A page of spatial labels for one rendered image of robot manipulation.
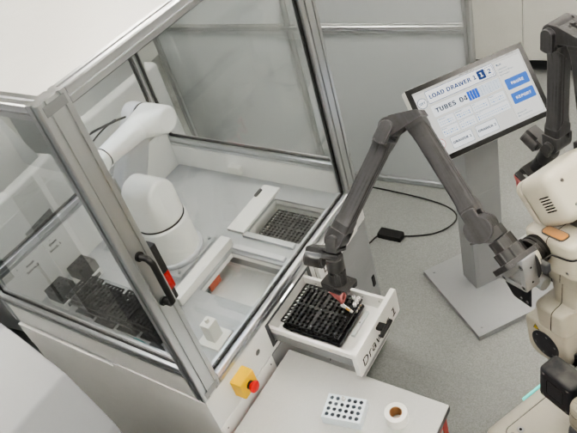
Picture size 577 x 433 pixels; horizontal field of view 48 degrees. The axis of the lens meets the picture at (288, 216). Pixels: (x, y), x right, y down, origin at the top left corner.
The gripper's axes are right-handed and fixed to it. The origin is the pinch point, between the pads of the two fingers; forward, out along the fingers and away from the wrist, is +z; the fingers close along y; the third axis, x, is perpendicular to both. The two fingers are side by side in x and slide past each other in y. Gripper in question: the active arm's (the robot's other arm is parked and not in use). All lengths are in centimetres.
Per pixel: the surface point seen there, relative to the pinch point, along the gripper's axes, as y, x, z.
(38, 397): 5, -94, -64
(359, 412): 19.7, -25.1, 16.0
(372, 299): 5.2, 9.1, 5.2
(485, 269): 4, 102, 71
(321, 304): -10.3, 0.8, 7.1
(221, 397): -16.4, -45.7, 7.4
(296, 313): -13.9, -8.2, 4.4
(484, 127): 8, 92, -14
